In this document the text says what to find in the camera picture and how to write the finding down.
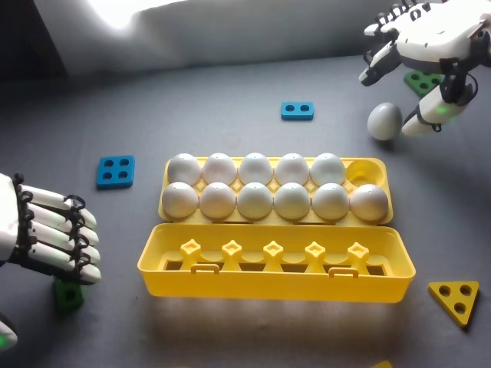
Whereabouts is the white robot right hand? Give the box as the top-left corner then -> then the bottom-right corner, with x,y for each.
358,0 -> 486,137

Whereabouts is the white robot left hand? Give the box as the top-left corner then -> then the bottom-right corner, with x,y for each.
0,172 -> 103,352

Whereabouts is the yellow plastic egg carton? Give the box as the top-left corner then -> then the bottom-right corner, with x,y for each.
137,155 -> 417,304

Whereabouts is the green four-hole block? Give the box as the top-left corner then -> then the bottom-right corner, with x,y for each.
403,70 -> 446,99

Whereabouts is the green one-hole block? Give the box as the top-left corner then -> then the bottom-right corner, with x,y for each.
52,276 -> 85,312

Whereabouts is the blue four-hole square block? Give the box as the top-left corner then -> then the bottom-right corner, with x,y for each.
95,154 -> 136,191

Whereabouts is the blue two-hole rectangular block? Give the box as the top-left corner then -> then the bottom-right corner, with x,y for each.
280,101 -> 315,122

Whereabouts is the white backdrop sheet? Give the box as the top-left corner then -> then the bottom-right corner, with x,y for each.
32,0 -> 491,80

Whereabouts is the grey table cloth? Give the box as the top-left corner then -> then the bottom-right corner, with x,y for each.
0,53 -> 491,368

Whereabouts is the yellow three-hole triangle block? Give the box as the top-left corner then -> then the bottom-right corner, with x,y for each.
427,281 -> 481,331

